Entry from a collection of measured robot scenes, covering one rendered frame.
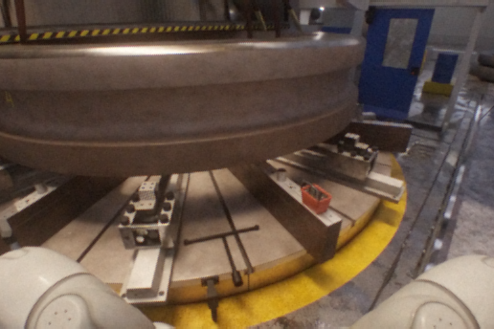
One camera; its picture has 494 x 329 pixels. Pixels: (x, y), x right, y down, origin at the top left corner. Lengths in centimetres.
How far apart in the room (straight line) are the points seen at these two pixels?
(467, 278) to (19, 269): 71
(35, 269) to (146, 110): 168
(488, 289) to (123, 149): 201
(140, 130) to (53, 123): 74
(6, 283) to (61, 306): 15
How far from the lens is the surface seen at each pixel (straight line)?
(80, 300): 44
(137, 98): 210
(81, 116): 235
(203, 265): 212
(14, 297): 54
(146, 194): 205
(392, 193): 304
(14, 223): 260
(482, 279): 55
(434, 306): 44
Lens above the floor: 189
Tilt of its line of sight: 28 degrees down
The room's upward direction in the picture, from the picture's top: straight up
